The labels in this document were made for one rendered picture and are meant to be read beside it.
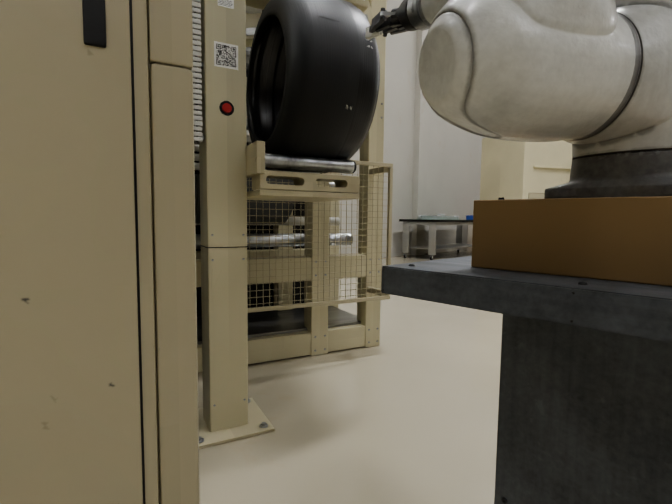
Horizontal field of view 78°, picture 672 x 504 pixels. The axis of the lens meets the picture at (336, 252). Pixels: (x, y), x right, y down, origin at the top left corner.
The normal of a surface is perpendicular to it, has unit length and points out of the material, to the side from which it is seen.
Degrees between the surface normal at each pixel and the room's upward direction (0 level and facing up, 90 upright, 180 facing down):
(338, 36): 75
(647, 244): 90
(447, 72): 98
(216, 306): 90
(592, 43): 86
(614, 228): 90
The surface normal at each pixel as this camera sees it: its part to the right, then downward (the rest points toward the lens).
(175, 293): 0.47, 0.07
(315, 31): 0.20, -0.16
